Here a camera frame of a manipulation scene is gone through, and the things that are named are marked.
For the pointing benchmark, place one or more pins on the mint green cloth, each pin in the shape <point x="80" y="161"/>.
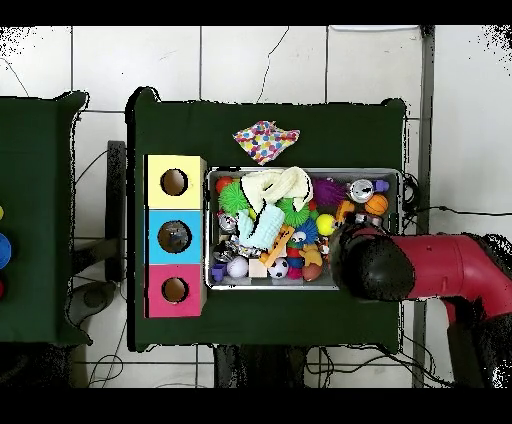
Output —
<point x="262" y="226"/>

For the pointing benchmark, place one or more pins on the cream cloth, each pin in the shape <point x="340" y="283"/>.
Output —
<point x="272" y="186"/>

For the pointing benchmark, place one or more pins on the orange plastic toy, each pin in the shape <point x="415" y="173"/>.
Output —
<point x="278" y="245"/>

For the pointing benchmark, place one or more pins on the polka dot cloth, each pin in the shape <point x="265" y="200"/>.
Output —
<point x="266" y="140"/>

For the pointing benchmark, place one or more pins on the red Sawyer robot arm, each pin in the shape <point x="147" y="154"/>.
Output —
<point x="432" y="268"/>

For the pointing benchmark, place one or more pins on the wooden box with three holes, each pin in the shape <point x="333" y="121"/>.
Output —
<point x="154" y="220"/>

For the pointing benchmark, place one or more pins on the green spiky ball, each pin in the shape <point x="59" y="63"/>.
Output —
<point x="294" y="210"/>
<point x="234" y="198"/>

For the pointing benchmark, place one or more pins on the small soccer ball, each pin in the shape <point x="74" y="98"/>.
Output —
<point x="278" y="269"/>

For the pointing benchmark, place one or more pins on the yellow ball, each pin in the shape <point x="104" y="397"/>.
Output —
<point x="326" y="225"/>

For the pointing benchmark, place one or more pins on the purple spiky ball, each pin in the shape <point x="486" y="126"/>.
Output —
<point x="328" y="192"/>

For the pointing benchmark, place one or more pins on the orange long plastic block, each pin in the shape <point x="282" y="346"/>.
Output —
<point x="345" y="210"/>

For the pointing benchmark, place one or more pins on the silver tin can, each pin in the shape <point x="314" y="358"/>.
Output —
<point x="360" y="190"/>

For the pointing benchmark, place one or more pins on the dark green tablecloth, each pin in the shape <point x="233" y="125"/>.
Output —
<point x="184" y="128"/>

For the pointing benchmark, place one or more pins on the small orange basketball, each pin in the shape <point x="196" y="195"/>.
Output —
<point x="377" y="205"/>

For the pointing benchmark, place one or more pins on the black upright panel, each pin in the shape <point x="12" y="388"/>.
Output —
<point x="117" y="208"/>

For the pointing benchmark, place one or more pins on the side table with green cloth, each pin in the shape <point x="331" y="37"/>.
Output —
<point x="40" y="200"/>

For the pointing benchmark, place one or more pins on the blue round object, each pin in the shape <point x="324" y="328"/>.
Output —
<point x="4" y="250"/>

